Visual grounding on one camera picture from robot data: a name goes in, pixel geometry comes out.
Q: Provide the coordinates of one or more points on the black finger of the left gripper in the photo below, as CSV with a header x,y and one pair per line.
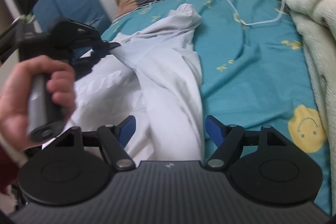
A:
x,y
98,45
84,65

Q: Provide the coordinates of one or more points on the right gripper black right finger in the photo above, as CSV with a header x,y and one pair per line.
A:
x,y
228,139

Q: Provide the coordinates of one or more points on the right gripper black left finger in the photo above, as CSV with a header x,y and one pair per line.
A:
x,y
113,140

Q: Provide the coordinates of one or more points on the white t-shirt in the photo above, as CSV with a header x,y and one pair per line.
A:
x,y
153,75

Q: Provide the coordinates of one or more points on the person's left hand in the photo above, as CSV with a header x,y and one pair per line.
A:
x,y
16,91

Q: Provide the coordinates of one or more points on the blue covered chair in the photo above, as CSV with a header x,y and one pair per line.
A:
x,y
90,12

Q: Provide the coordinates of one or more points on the teal patterned bed sheet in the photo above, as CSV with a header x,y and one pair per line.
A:
x,y
254,71

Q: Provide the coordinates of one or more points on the green fleece blanket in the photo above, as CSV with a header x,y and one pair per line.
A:
x,y
315,22

